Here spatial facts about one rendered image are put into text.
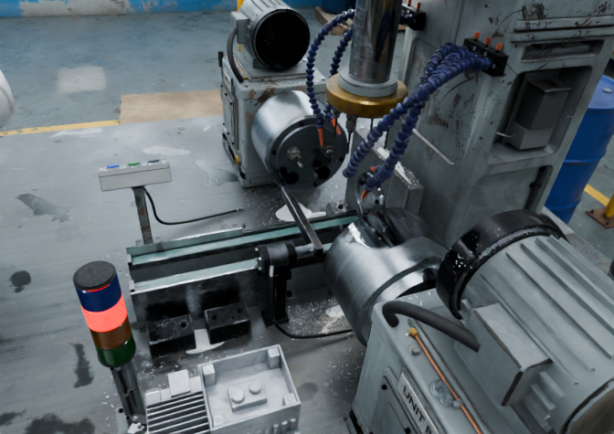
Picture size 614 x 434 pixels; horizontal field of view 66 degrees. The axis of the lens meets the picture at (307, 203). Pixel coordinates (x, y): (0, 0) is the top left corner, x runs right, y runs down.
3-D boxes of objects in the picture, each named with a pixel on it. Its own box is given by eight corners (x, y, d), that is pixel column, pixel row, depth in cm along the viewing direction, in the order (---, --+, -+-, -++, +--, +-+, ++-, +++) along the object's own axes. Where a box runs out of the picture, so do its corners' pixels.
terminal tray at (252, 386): (278, 370, 75) (279, 342, 71) (299, 433, 67) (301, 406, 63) (201, 391, 71) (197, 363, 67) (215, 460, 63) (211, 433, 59)
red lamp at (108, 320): (125, 299, 79) (121, 280, 76) (128, 326, 74) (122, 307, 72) (87, 307, 77) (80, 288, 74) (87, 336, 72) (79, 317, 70)
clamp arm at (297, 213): (325, 256, 107) (290, 194, 126) (326, 247, 106) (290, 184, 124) (311, 259, 106) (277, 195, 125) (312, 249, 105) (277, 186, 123)
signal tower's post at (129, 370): (156, 398, 99) (121, 250, 74) (161, 434, 93) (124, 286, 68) (116, 409, 96) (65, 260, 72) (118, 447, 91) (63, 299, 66)
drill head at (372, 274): (396, 257, 121) (416, 175, 106) (500, 397, 91) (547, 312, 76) (305, 277, 114) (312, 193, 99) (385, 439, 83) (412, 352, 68)
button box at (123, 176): (170, 176, 128) (166, 157, 127) (172, 181, 122) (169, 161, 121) (102, 186, 123) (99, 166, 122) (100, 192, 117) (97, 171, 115)
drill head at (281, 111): (307, 135, 170) (312, 68, 155) (349, 192, 143) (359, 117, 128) (239, 143, 163) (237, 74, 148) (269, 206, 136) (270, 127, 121)
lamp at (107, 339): (130, 316, 81) (125, 299, 79) (132, 344, 77) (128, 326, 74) (92, 325, 80) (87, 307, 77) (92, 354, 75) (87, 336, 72)
